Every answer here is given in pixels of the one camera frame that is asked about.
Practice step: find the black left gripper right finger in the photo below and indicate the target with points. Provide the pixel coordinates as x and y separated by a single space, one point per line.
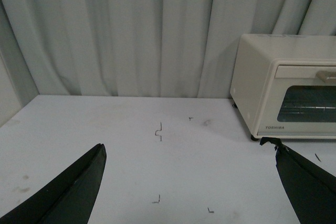
310 189

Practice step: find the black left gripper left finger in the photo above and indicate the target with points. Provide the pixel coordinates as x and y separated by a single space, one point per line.
69 197

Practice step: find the cream glass oven door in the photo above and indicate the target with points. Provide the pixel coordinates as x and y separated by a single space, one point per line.
300 103

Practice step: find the cream Toshiba toaster oven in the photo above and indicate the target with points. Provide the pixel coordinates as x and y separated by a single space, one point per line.
258 58

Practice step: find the pale grey curtain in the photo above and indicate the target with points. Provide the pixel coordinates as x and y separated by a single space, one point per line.
140 48

